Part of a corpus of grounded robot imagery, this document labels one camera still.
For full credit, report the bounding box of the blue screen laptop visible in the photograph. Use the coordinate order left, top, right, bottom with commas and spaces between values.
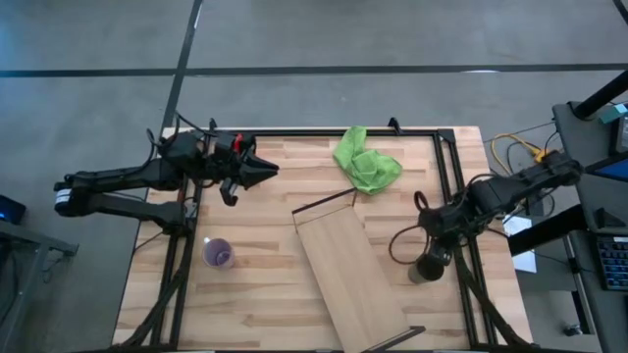
586, 155, 628, 183

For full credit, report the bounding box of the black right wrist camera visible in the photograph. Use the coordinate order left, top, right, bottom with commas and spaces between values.
427, 243, 453, 270

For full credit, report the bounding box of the black slanted beam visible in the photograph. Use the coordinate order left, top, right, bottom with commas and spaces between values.
507, 203, 590, 257

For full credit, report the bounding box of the green cloth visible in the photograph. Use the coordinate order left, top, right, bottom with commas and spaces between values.
332, 126, 404, 196

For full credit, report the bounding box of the teal box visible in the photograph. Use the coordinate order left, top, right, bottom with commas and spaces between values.
598, 102, 628, 125

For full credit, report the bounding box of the light wooden board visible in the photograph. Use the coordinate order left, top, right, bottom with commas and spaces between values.
291, 186, 427, 353

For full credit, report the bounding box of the blue lit device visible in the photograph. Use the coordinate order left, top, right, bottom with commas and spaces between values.
0, 194, 27, 226

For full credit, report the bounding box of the black side desk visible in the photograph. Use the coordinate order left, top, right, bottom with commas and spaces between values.
551, 100, 628, 353

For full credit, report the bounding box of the black aluminium table frame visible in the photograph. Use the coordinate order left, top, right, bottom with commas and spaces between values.
146, 126, 497, 352

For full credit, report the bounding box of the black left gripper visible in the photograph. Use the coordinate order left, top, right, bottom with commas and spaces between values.
205, 130, 280, 190

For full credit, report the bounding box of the yellow cable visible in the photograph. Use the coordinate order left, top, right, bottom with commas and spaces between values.
490, 131, 558, 177

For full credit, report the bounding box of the dark brown ribbed cup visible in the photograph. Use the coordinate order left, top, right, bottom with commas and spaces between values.
407, 252, 445, 285

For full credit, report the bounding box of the white paper sheet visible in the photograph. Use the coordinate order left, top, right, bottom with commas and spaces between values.
500, 214, 539, 275

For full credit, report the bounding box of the black triangular bracket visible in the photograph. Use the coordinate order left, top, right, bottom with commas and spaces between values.
595, 207, 627, 229

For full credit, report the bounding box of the black slanted pole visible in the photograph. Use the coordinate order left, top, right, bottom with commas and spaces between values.
572, 70, 628, 122

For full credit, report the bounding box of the black keyboard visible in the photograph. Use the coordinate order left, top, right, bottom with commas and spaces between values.
595, 233, 628, 293

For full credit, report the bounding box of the brown camera cable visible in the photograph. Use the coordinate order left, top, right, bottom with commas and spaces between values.
389, 189, 431, 267

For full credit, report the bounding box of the purple mug with white handle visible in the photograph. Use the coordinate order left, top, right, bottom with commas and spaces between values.
201, 236, 236, 270

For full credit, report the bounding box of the grey metal cart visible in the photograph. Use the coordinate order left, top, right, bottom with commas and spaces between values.
0, 219, 79, 353

